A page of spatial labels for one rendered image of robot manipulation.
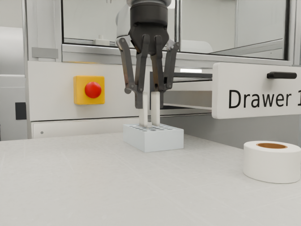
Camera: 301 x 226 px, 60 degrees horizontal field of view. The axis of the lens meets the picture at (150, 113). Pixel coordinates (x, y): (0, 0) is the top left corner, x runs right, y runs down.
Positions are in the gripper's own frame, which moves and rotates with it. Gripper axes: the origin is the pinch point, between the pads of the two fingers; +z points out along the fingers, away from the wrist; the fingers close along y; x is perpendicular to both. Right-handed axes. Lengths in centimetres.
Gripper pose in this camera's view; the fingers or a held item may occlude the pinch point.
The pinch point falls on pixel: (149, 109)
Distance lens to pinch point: 53.3
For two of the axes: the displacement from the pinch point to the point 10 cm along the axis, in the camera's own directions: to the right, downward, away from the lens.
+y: 9.2, -0.4, 3.9
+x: -3.9, -0.8, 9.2
